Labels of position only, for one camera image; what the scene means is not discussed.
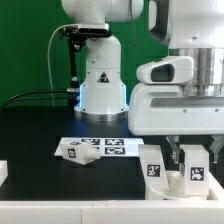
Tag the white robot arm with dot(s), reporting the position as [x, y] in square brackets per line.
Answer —
[193, 31]

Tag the white round stool seat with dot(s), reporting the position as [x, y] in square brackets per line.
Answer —
[172, 185]

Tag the white left fence block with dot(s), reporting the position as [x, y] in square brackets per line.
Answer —
[3, 171]

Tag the white marker sheet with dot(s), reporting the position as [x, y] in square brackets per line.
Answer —
[109, 147]

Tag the white L-shaped fence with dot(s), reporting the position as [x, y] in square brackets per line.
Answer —
[210, 211]

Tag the black camera stand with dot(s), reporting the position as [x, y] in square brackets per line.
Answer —
[74, 56]

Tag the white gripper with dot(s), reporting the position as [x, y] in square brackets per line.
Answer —
[163, 110]

